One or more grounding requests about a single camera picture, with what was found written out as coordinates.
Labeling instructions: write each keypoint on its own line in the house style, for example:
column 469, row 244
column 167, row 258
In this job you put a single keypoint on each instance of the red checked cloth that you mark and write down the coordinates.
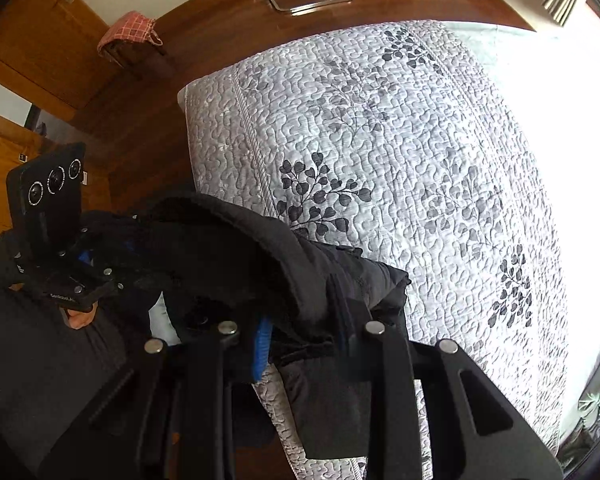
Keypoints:
column 130, row 32

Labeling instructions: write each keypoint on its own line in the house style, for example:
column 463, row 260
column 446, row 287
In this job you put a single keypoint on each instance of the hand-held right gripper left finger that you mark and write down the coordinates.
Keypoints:
column 261, row 355

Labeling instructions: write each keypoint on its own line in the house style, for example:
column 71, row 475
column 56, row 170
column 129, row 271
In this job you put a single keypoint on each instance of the grey quilted floral bedspread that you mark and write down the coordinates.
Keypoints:
column 380, row 160

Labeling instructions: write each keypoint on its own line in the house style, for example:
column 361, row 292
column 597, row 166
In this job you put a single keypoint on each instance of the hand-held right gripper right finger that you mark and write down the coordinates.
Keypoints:
column 347, row 315

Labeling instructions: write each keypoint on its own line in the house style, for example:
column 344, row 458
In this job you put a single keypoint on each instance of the person's left hand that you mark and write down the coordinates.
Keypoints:
column 80, row 317

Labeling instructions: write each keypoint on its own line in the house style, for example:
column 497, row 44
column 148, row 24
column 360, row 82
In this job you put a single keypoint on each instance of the person's dark grey clothing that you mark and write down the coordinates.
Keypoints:
column 40, row 385

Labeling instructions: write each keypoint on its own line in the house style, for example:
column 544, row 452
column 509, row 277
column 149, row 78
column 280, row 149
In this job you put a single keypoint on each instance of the wooden wardrobe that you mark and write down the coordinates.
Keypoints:
column 40, row 40

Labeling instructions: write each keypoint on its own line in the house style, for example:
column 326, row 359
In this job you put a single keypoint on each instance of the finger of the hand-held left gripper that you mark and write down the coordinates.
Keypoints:
column 84, row 256

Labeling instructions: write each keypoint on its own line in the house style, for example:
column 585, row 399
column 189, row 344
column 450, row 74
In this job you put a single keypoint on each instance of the black quilted pants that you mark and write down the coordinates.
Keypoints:
column 240, row 260

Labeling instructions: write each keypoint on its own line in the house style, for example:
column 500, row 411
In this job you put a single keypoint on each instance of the bed with pale sheet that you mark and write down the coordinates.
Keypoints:
column 570, row 160

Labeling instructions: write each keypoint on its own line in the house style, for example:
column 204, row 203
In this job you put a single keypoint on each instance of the person's left forearm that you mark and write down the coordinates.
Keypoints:
column 0, row 260

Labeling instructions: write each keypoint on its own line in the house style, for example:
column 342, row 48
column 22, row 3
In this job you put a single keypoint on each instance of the wooden stool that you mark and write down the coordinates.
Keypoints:
column 127, row 62

